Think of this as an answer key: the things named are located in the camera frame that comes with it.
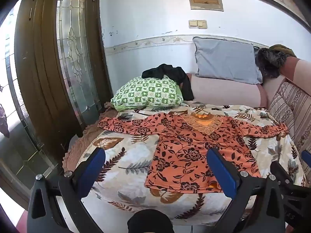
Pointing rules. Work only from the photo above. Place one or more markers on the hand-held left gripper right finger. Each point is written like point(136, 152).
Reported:
point(222, 172)

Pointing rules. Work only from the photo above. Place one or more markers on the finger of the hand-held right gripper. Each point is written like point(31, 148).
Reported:
point(281, 173)
point(306, 156)

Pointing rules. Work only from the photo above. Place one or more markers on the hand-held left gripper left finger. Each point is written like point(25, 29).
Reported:
point(93, 166)

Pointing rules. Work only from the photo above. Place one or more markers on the orange floral shirt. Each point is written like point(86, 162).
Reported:
point(184, 148)

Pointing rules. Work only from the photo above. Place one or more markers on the brown ruffled bed cover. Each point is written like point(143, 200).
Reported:
point(80, 145)

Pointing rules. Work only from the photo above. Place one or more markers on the leaf print fleece blanket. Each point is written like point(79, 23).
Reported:
point(126, 165)

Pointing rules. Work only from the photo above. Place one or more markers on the striped floral cushion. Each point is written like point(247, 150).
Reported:
point(291, 111)

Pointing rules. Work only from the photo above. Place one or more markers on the pink sofa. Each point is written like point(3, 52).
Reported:
point(226, 91)

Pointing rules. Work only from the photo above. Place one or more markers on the green checked pillow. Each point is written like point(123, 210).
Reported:
point(145, 93)

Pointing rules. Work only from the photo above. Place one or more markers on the frosted glass window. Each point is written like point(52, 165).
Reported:
point(17, 116)

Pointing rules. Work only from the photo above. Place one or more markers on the dark furry cloth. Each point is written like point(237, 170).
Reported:
point(268, 62)

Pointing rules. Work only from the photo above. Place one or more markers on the black cloth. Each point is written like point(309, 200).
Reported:
point(175, 74)

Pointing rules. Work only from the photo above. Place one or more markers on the olive brown cloth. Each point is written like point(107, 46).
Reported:
point(283, 49)

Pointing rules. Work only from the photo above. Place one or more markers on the grey pillow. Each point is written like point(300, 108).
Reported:
point(226, 59)

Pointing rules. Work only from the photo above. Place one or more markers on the wooden door with leaded glass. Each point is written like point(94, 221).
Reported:
point(46, 60)

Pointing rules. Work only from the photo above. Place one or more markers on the beige double light switch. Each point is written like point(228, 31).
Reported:
point(198, 23)

